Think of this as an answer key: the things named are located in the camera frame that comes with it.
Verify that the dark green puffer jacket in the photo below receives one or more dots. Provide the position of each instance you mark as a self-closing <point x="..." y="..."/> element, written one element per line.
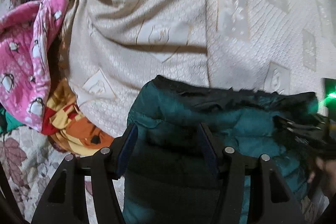
<point x="168" y="180"/>

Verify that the person right hand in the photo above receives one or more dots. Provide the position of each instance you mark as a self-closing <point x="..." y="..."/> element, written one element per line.
<point x="328" y="169"/>

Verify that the floral fleece blanket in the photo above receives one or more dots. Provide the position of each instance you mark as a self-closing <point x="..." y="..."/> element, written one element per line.
<point x="42" y="185"/>

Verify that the red yellow patterned cloth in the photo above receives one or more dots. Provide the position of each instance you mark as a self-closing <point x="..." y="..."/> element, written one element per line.
<point x="66" y="126"/>

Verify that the green cloth piece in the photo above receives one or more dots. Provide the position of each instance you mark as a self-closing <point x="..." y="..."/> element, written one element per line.
<point x="7" y="122"/>

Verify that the cream embossed bedspread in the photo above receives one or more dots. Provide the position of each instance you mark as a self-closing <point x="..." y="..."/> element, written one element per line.
<point x="111" y="48"/>

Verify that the pink penguin pajama cloth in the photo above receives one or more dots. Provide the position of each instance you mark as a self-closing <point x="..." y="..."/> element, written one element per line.
<point x="26" y="35"/>

